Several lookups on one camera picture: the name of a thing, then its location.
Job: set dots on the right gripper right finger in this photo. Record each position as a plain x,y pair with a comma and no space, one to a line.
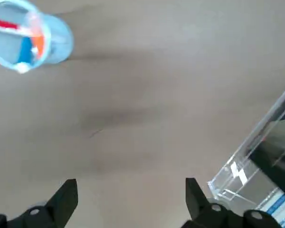
211,217

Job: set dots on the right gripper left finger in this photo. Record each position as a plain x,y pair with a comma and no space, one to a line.
38,216

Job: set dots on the clear acrylic storage rack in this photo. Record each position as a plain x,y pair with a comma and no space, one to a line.
237,171

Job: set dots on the white book with print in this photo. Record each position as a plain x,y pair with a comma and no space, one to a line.
280,209

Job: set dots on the blue marker pen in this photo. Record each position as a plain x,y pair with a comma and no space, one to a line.
25,50

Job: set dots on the orange marker pen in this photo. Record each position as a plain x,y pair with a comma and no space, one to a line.
39,40

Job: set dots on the clear plastic pen cup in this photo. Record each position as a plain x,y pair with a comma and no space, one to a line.
59,40

